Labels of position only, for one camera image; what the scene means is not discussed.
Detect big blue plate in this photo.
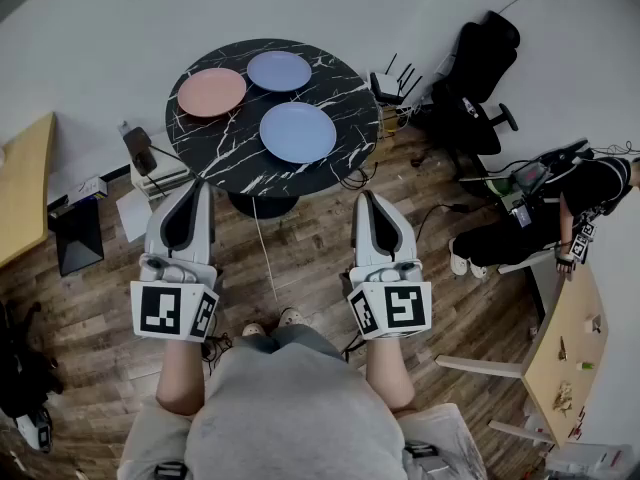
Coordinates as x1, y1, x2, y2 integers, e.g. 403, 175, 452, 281
258, 101, 337, 165
246, 50, 313, 93

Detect white floor cable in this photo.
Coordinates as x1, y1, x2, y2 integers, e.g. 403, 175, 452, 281
252, 200, 279, 303

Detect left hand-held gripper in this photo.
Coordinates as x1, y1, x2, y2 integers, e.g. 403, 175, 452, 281
130, 180, 221, 342

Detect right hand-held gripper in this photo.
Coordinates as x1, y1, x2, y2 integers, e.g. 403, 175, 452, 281
347, 191, 432, 342

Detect white box with red print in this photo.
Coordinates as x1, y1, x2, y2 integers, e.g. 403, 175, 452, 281
544, 442, 636, 480

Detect tangle of white cables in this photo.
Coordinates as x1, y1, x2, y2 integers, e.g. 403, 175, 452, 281
379, 97, 431, 134

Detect black square base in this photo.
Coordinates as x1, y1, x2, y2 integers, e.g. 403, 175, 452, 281
54, 202, 105, 277

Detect black harness strap buckle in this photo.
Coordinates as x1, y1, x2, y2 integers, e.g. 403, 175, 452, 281
402, 440, 451, 474
153, 460, 189, 480

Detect person's gray shirt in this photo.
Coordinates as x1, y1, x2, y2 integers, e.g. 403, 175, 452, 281
117, 342, 489, 480

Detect pile of beige scraps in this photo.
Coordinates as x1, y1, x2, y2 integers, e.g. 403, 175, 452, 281
552, 380, 575, 417

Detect person's right forearm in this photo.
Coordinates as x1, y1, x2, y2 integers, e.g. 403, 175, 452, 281
364, 335, 416, 414

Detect curved wooden desk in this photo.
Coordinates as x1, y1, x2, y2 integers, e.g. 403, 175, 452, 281
0, 111, 57, 269

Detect black office chair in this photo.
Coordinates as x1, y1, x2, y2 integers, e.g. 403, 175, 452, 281
430, 10, 521, 179

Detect brown rectangular box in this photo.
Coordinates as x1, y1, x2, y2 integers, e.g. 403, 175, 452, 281
123, 126, 157, 177

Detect light wooden desk white legs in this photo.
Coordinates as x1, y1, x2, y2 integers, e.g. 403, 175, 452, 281
434, 260, 610, 450

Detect white router with black antennas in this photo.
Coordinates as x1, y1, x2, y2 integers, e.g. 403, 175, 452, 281
368, 52, 424, 107

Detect small white cardboard box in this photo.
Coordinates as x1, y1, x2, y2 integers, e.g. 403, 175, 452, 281
64, 175, 109, 204

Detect person's left forearm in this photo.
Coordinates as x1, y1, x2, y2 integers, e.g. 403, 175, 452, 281
155, 335, 207, 417

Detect black cable with adapter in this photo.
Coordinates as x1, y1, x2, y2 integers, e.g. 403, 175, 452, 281
415, 201, 472, 242

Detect black table pedestal base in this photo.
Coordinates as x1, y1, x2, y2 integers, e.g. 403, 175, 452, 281
227, 190, 301, 220

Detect white paper sheet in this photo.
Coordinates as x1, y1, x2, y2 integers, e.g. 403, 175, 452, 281
115, 187, 153, 243

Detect big pink plate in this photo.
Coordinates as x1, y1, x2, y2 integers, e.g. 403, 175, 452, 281
177, 67, 248, 118

